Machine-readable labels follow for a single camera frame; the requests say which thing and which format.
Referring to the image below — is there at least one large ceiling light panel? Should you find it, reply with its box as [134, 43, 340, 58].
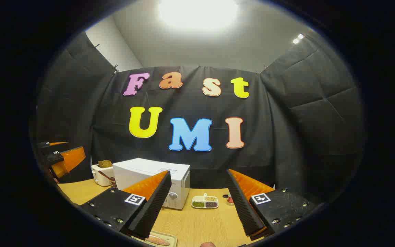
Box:
[158, 0, 239, 31]

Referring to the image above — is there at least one black backdrop cloth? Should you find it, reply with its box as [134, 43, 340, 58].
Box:
[35, 32, 366, 203]

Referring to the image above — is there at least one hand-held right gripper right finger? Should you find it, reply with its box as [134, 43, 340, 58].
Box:
[226, 169, 318, 240]

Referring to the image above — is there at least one white toaster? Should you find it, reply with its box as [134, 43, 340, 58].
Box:
[91, 164, 116, 187]

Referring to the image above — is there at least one divided white dish with grains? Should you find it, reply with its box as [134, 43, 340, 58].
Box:
[191, 193, 219, 209]

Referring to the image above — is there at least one white microwave oven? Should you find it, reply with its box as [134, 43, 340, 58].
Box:
[112, 158, 190, 210]

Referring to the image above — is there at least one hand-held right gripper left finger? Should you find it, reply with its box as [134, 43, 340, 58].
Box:
[79, 170, 172, 239]

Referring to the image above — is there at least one beige tray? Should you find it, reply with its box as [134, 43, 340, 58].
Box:
[132, 231, 178, 247]

